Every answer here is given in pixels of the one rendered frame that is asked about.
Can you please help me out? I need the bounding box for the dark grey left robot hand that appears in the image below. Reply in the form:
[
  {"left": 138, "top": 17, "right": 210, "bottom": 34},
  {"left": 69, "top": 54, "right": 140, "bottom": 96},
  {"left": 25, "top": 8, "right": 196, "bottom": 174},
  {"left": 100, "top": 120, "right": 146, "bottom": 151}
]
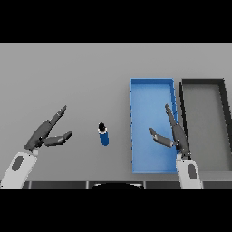
[{"left": 24, "top": 104, "right": 73, "bottom": 152}]

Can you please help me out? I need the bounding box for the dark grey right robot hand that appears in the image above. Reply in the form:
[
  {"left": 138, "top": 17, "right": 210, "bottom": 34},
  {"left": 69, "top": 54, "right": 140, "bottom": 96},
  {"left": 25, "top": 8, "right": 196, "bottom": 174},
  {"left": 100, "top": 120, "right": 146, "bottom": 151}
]
[{"left": 148, "top": 103, "right": 192, "bottom": 161}]

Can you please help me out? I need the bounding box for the dark grey rectangular bin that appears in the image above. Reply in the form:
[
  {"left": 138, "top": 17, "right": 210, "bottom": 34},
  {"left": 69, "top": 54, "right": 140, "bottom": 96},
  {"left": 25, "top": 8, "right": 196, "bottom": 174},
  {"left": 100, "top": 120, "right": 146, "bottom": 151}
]
[{"left": 179, "top": 78, "right": 232, "bottom": 174}]

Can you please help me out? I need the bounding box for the blue pipe with dark end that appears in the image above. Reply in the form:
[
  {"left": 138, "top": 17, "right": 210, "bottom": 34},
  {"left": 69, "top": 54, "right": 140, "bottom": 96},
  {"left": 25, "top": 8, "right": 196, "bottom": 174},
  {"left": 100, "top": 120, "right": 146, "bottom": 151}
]
[{"left": 97, "top": 121, "right": 111, "bottom": 147}]

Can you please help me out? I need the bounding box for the blue rectangular bin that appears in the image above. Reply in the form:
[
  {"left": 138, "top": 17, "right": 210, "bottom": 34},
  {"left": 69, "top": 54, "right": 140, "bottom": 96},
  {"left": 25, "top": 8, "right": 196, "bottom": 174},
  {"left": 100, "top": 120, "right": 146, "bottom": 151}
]
[{"left": 129, "top": 77, "right": 179, "bottom": 175}]

